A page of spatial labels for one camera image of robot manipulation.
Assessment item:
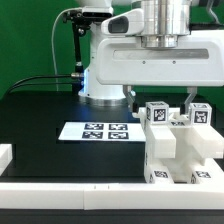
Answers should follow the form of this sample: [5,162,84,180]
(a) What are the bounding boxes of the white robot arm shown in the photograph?
[77,0,224,113]

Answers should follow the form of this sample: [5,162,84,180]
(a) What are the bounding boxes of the black camera on stand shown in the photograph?
[62,6,114,78]

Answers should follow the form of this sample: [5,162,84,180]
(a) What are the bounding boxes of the white marker cube front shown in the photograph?
[146,101,169,124]

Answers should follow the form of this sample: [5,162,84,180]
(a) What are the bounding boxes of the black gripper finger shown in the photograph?
[123,85,138,113]
[180,87,197,114]

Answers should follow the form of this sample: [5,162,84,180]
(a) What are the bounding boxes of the white left fence bar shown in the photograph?
[0,144,13,176]

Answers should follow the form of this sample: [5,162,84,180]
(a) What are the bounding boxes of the white paper marker sheet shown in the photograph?
[59,122,145,142]

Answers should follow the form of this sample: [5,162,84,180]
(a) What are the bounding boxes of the white chair seat part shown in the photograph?
[143,121,209,183]

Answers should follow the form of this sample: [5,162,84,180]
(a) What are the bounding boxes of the white camera cable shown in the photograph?
[50,8,74,92]

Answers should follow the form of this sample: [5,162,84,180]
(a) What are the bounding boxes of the black cables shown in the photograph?
[7,73,84,94]

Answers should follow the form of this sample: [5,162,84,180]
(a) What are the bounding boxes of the white marker cube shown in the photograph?
[189,103,212,125]
[146,101,169,124]

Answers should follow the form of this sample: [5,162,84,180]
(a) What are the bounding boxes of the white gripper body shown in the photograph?
[96,8,224,87]

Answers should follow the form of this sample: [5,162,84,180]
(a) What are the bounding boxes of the white front fence bar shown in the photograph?
[0,183,224,210]

